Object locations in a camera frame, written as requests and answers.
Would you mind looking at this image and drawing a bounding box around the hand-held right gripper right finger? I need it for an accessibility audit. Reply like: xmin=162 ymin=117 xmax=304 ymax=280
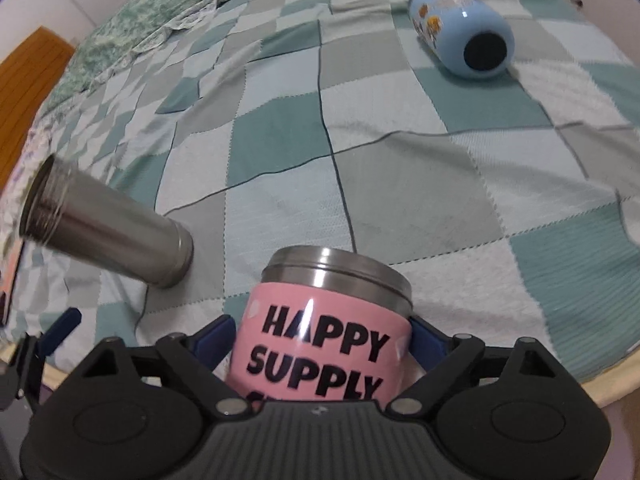
xmin=385 ymin=315 xmax=568 ymax=416

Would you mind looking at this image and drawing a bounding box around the pink steel cup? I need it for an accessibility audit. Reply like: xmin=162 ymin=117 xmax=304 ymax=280
xmin=225 ymin=246 xmax=413 ymax=403

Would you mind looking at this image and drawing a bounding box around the silver steel cup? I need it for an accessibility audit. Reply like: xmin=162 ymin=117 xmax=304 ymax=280
xmin=19 ymin=154 xmax=195 ymax=289

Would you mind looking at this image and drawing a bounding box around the orange wooden headboard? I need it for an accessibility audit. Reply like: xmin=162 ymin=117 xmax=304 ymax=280
xmin=0 ymin=27 xmax=77 ymax=196

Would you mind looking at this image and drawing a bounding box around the light blue printed bottle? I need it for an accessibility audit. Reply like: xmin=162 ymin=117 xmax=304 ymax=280
xmin=407 ymin=0 xmax=516 ymax=80

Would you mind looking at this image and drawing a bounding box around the white floral bed sheet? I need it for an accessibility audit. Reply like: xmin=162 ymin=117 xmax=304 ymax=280
xmin=0 ymin=110 xmax=56 ymax=341

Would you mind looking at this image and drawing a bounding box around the beige bed frame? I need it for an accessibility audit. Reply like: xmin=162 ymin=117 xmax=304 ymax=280
xmin=582 ymin=337 xmax=640 ymax=413

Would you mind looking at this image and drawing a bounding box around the green checkered blanket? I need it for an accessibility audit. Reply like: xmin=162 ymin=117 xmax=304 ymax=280
xmin=10 ymin=0 xmax=640 ymax=396

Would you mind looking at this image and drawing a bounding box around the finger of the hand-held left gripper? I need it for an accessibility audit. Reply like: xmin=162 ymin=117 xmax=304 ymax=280
xmin=12 ymin=307 xmax=83 ymax=413

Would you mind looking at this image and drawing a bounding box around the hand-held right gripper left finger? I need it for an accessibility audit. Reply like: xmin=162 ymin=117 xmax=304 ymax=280
xmin=75 ymin=315 xmax=253 ymax=417

